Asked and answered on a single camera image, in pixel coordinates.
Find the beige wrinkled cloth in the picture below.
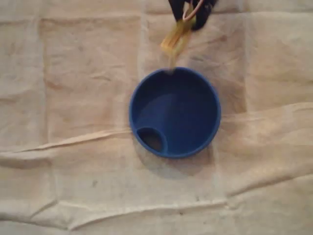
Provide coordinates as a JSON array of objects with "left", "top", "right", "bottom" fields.
[{"left": 0, "top": 0, "right": 313, "bottom": 235}]

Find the pale wire loop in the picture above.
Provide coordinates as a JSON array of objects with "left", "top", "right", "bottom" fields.
[{"left": 182, "top": 0, "right": 204, "bottom": 22}]

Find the blue round bowl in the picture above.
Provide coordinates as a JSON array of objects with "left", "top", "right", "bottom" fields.
[{"left": 129, "top": 66, "right": 222, "bottom": 160}]

